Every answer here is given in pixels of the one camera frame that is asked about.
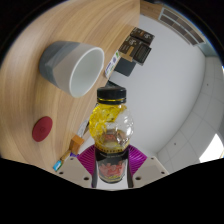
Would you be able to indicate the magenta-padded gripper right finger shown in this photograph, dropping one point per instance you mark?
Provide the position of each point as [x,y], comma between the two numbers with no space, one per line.
[149,170]

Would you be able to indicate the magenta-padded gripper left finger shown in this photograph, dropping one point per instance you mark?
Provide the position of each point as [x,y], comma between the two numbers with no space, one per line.
[78,170]

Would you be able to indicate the clear bottle with black cap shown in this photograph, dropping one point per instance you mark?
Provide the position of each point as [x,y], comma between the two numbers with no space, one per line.
[111,133]

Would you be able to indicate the blue-tipped stick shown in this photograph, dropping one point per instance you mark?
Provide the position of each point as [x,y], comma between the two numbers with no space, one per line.
[62,160]

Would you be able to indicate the small brown wooden block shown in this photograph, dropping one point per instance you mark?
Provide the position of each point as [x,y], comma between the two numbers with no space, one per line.
[76,144]

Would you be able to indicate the flat round red coaster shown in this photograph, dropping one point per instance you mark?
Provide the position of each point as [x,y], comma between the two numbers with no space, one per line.
[42,129]

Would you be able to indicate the bright ceiling light panel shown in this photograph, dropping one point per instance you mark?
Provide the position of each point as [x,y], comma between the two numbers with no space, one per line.
[213,150]

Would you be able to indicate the grey and white cup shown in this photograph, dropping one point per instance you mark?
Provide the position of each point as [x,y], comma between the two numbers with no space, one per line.
[71,68]

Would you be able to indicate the dark grey box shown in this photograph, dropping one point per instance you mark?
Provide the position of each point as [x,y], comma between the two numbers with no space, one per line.
[125,67]

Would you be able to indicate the white and blue carton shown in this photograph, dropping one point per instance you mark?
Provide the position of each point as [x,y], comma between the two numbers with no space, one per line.
[112,65]

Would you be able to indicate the black printed box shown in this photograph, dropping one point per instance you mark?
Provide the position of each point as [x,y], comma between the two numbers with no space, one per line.
[142,35]
[135,50]

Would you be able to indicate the ceiling vent grille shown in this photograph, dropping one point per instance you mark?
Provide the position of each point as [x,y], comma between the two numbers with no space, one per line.
[181,26]

